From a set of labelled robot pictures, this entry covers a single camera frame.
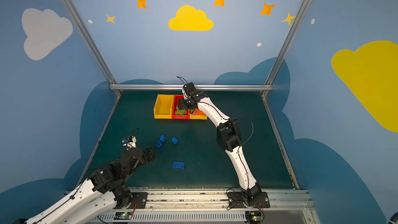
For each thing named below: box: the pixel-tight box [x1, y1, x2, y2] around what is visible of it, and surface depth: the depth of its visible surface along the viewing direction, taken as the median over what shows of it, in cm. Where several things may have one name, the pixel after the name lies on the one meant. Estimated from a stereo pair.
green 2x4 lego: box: [174, 108, 188, 116], surface depth 107 cm
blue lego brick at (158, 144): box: [154, 140, 163, 149], surface depth 94 cm
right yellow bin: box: [189, 113, 208, 120], surface depth 106 cm
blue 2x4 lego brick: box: [172, 161, 186, 170], surface depth 87 cm
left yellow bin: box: [153, 94, 175, 120], surface depth 112 cm
